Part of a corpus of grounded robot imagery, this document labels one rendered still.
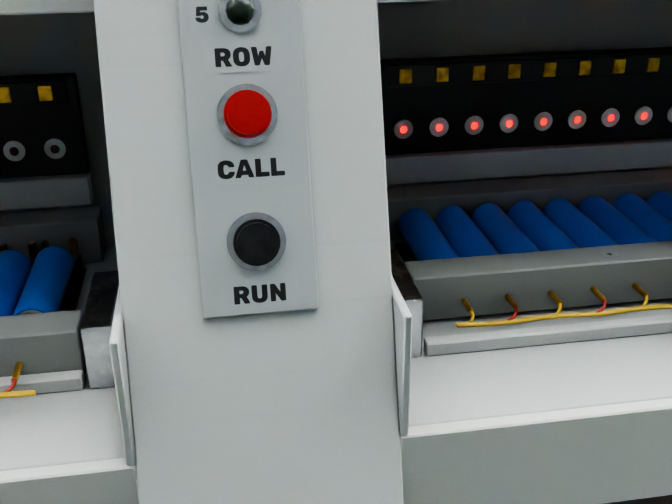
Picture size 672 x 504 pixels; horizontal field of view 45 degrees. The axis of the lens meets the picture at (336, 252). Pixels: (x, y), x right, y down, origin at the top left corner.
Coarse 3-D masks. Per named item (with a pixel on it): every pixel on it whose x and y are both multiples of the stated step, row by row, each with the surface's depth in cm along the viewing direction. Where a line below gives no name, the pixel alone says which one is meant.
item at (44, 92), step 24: (0, 96) 41; (24, 96) 41; (48, 96) 41; (72, 96) 42; (0, 120) 42; (24, 120) 42; (48, 120) 42; (72, 120) 42; (0, 144) 42; (24, 144) 42; (72, 144) 43; (0, 168) 43; (24, 168) 43; (48, 168) 43; (72, 168) 43
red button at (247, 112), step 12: (240, 96) 27; (252, 96) 27; (228, 108) 27; (240, 108) 27; (252, 108) 27; (264, 108) 27; (228, 120) 27; (240, 120) 27; (252, 120) 27; (264, 120) 27; (240, 132) 27; (252, 132) 27
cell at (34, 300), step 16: (48, 256) 39; (64, 256) 40; (32, 272) 38; (48, 272) 37; (64, 272) 38; (32, 288) 36; (48, 288) 36; (64, 288) 38; (32, 304) 35; (48, 304) 35
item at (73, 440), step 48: (0, 192) 43; (48, 192) 43; (96, 288) 34; (96, 336) 31; (96, 384) 32; (0, 432) 30; (48, 432) 30; (96, 432) 30; (0, 480) 28; (48, 480) 28; (96, 480) 28
